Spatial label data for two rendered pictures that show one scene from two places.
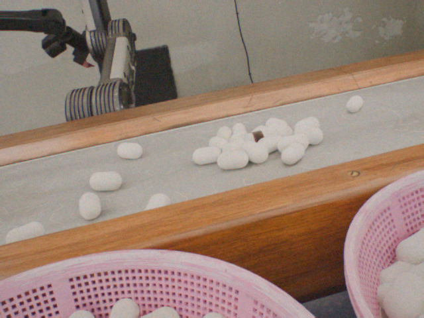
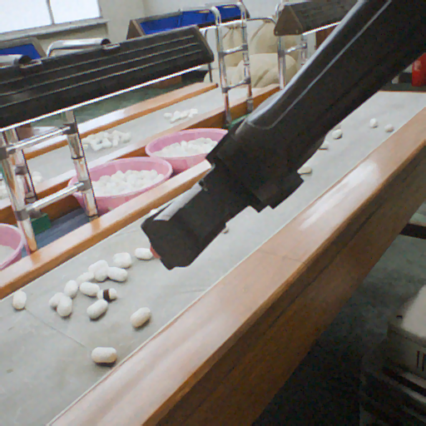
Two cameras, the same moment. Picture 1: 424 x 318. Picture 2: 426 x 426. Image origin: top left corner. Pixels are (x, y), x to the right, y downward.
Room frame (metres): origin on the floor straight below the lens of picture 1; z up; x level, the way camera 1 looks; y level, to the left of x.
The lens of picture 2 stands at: (1.14, -0.77, 1.18)
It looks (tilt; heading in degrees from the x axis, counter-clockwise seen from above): 25 degrees down; 139
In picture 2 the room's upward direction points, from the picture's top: 8 degrees counter-clockwise
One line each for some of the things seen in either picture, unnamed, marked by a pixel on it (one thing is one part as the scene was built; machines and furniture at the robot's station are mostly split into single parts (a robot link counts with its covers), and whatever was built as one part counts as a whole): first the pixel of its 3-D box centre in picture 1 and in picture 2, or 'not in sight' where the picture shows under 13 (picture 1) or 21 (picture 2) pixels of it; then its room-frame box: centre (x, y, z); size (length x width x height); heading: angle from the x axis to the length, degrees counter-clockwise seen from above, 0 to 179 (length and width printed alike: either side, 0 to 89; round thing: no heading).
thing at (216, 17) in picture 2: not in sight; (217, 68); (-0.17, 0.48, 0.90); 0.20 x 0.19 x 0.45; 98
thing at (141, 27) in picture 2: not in sight; (194, 19); (-0.25, 0.47, 1.08); 0.62 x 0.08 x 0.07; 98
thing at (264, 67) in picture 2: not in sight; (260, 79); (-1.62, 2.36, 0.40); 0.74 x 0.56 x 0.38; 98
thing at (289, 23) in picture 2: not in sight; (339, 7); (0.30, 0.55, 1.08); 0.62 x 0.08 x 0.07; 98
